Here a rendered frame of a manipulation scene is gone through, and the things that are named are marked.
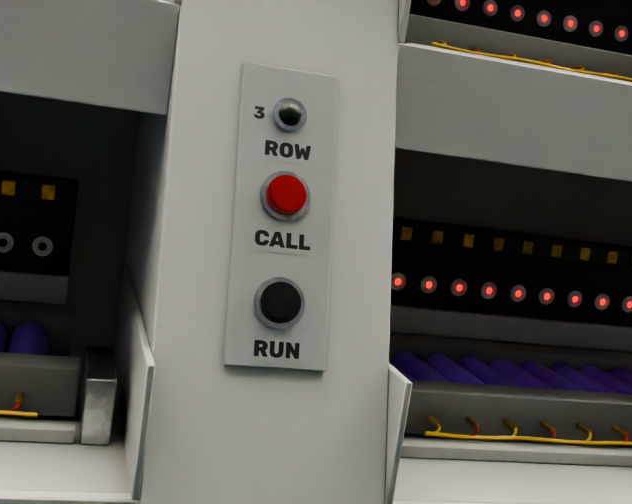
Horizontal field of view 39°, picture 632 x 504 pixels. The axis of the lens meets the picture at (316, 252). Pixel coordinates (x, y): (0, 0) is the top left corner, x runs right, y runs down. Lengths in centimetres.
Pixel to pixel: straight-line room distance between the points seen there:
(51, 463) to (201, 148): 13
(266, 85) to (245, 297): 9
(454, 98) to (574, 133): 6
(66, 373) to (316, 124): 15
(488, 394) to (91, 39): 25
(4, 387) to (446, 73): 23
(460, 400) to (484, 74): 15
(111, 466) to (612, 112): 27
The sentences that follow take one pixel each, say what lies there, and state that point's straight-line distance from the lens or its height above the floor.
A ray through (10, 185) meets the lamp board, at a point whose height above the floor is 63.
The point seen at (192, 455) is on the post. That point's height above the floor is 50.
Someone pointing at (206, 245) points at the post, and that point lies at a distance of 34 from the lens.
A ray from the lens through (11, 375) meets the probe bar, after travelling 40.
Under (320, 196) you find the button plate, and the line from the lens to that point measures 36.
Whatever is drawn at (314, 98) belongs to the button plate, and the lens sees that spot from 37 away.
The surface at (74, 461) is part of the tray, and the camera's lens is 36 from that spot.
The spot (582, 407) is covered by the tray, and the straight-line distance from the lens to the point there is 47.
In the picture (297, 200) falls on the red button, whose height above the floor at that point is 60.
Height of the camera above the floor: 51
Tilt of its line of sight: 12 degrees up
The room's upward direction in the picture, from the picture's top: 3 degrees clockwise
